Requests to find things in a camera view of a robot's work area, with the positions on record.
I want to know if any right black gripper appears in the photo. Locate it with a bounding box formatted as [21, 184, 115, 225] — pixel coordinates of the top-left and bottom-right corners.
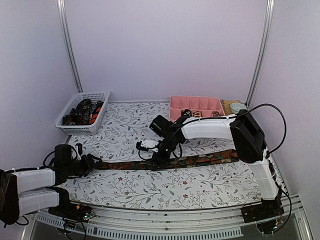
[150, 137, 180, 171]

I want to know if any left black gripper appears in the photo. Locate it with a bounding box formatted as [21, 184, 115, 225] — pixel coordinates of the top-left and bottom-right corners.
[65, 153, 102, 178]

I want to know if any brown green patterned tie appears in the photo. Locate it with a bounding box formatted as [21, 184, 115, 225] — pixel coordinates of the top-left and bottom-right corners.
[94, 149, 240, 171]

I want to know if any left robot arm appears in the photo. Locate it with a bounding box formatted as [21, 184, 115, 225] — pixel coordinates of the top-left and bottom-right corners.
[0, 143, 101, 225]

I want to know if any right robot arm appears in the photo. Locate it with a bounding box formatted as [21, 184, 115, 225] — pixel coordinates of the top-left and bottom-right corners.
[149, 109, 285, 223]

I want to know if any pile of dark ties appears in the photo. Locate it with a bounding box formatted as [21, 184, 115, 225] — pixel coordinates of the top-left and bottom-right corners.
[62, 98, 104, 126]

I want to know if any white plastic mesh basket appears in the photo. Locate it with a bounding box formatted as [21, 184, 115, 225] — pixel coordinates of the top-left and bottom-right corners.
[55, 91, 110, 136]

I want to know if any black white rolled tie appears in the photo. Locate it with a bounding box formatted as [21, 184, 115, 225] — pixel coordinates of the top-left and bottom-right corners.
[181, 109, 193, 117]

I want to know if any yellow patterned rolled tie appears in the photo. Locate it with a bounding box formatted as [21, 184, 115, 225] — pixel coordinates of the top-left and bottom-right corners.
[192, 111, 203, 118]

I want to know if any pink divided organizer box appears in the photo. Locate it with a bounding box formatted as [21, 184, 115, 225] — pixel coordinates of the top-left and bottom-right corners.
[169, 96, 225, 122]

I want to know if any dark red rolled tie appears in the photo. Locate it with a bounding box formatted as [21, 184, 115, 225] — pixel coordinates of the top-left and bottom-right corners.
[212, 111, 221, 117]

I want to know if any floral patterned table mat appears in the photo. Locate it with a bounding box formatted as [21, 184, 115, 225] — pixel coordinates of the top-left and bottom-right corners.
[62, 102, 261, 210]

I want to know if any light blue ceramic bowl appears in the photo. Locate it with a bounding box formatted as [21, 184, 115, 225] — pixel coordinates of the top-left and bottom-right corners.
[229, 102, 248, 114]

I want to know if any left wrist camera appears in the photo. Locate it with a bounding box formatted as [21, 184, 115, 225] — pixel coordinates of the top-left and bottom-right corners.
[75, 143, 83, 160]

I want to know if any front aluminium rail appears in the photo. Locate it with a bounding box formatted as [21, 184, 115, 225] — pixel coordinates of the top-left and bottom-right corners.
[21, 195, 315, 240]

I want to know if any left aluminium frame post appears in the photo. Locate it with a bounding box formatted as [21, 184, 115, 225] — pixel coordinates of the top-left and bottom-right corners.
[56, 0, 83, 93]

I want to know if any aluminium frame post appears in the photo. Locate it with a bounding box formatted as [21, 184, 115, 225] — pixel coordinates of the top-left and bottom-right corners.
[56, 0, 83, 93]
[245, 0, 275, 107]

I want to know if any right aluminium frame post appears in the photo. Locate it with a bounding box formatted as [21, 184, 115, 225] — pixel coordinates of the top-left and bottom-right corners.
[245, 0, 275, 107]

